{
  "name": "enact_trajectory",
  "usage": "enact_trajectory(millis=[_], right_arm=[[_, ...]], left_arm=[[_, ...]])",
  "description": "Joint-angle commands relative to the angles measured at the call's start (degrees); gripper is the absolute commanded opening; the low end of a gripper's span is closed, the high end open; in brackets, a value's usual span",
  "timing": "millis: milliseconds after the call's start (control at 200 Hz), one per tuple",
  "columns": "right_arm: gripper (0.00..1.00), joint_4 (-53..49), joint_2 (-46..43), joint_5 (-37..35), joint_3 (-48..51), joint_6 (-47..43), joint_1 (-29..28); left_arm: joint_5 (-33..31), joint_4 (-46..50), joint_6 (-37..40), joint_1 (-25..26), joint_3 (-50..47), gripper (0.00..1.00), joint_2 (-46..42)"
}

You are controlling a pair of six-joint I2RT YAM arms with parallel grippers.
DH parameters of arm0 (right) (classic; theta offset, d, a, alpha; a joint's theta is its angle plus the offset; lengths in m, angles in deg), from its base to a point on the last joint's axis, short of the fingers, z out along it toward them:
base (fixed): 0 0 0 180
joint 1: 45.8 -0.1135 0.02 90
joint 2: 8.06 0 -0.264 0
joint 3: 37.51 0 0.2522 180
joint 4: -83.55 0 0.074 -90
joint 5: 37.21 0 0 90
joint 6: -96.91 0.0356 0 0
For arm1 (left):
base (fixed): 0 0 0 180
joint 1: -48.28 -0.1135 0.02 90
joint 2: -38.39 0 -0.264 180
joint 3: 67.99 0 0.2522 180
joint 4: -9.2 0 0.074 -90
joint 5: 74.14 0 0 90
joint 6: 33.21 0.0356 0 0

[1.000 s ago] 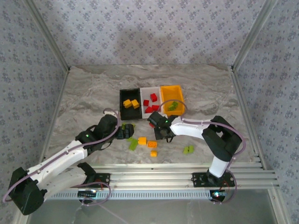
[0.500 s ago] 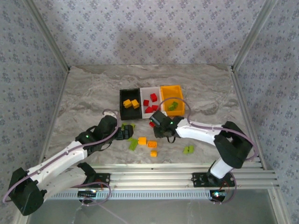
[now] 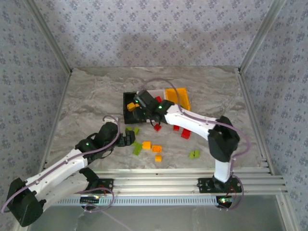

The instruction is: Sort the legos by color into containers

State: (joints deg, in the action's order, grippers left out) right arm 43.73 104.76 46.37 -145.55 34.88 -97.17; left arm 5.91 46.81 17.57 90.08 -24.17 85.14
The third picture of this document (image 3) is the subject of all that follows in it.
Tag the yellow lego brick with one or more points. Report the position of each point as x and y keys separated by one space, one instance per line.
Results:
x=146 y=145
x=158 y=158
x=131 y=106

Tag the long green lego brick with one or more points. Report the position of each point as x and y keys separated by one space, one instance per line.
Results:
x=137 y=149

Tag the red lego brick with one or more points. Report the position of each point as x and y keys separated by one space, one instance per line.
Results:
x=185 y=133
x=158 y=99
x=157 y=127
x=176 y=128

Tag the orange lego brick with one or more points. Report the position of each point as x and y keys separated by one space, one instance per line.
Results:
x=156 y=149

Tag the wide green lego brick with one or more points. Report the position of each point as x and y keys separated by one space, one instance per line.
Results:
x=194 y=154

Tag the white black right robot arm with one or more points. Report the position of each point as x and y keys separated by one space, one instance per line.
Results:
x=190 y=122

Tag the black plastic bin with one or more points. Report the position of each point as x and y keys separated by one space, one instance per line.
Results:
x=127 y=118

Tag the white plastic bin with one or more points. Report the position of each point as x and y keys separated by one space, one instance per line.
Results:
x=160 y=93

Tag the yellow plastic bin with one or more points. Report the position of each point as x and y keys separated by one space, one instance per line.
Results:
x=172 y=96

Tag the left electronics board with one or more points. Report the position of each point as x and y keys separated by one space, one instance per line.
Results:
x=90 y=199

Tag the electronics board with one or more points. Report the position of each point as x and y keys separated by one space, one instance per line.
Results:
x=225 y=201
x=90 y=199

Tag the wide aluminium front beam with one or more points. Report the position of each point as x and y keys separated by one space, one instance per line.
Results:
x=156 y=186

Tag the grey metal panel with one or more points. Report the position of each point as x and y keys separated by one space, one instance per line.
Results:
x=180 y=219

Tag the right electronics board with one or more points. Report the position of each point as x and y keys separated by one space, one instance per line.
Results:
x=225 y=201

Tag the narrow aluminium front rail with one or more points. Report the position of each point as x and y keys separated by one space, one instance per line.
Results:
x=156 y=171

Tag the aluminium side rail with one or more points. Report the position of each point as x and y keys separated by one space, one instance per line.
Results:
x=250 y=103
x=55 y=120

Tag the aluminium frame post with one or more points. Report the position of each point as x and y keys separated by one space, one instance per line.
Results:
x=260 y=36
x=49 y=36

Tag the aluminium lower frame rail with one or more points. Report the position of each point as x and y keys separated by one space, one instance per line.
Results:
x=288 y=216

